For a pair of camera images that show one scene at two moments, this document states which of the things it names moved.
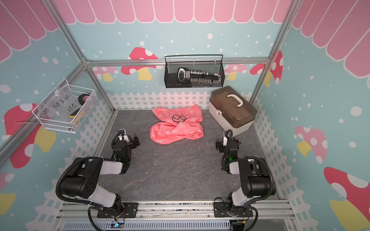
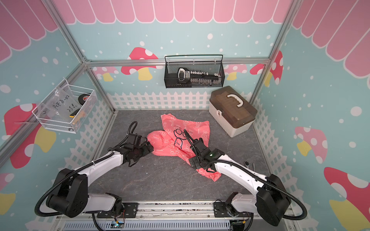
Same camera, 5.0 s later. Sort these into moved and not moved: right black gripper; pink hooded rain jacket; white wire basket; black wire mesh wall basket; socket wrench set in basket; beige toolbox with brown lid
Moved: right black gripper; pink hooded rain jacket
Not moved: black wire mesh wall basket; white wire basket; beige toolbox with brown lid; socket wrench set in basket
